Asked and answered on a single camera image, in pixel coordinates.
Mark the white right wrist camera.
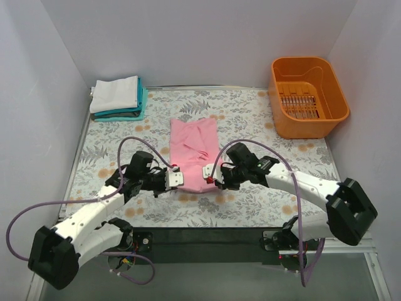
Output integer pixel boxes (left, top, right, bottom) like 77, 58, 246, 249
202, 164, 224, 184

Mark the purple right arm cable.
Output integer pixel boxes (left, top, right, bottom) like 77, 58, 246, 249
212, 139, 326, 288

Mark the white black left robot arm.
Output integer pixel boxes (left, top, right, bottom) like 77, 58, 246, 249
28, 151, 184, 290

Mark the orange plastic basket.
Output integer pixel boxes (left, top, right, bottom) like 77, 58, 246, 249
268, 56, 350, 139

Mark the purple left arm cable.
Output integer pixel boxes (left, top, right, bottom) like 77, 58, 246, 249
6, 137, 176, 285

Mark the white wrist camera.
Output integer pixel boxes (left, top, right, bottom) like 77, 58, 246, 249
165, 166, 184, 191
202, 164, 224, 184

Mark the pink t shirt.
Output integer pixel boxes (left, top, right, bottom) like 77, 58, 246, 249
170, 118, 220, 194

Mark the floral patterned table mat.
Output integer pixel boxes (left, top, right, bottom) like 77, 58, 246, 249
59, 88, 338, 227

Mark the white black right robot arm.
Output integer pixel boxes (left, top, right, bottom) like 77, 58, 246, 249
204, 140, 378, 250

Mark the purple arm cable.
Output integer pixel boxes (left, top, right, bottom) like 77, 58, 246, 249
212, 139, 326, 288
6, 137, 176, 285

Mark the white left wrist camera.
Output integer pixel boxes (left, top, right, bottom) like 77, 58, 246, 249
165, 166, 184, 191

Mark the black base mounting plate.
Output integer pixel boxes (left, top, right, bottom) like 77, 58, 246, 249
133, 227, 299, 265

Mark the dark folded t shirt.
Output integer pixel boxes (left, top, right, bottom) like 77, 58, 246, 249
90, 111, 140, 120

